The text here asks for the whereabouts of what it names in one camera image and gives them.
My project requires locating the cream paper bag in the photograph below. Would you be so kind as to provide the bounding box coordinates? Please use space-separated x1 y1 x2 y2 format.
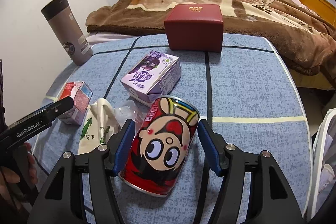
77 98 120 155

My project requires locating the pink red small carton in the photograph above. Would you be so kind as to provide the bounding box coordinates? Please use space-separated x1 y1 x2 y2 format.
59 81 93 126

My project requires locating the red cartoon drink can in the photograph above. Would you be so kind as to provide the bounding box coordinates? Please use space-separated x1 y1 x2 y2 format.
119 96 200 197

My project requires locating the clear plastic cup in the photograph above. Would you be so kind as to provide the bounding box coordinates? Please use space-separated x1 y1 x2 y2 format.
114 100 143 126

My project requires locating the white trash bin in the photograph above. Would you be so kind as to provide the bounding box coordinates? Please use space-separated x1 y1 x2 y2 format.
306 109 335 223

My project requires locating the person's left hand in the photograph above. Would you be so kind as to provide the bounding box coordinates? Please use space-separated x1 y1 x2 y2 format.
1 144 39 206

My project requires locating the blue checked tablecloth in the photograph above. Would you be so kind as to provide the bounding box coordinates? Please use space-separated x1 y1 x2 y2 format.
46 34 311 223

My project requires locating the purple drink carton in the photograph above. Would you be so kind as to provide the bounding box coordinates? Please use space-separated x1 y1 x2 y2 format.
121 51 182 106

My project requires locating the grey thermos bottle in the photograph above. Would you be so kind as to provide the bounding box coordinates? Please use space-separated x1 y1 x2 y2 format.
41 0 93 66

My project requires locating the dark red gift box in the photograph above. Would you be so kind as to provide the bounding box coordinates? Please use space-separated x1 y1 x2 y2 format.
164 4 224 53

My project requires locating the brown patterned blanket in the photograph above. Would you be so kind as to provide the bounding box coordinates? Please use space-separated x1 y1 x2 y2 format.
85 0 335 90

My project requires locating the wooden bed headboard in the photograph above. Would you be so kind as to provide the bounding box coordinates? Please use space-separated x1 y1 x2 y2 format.
291 0 335 30

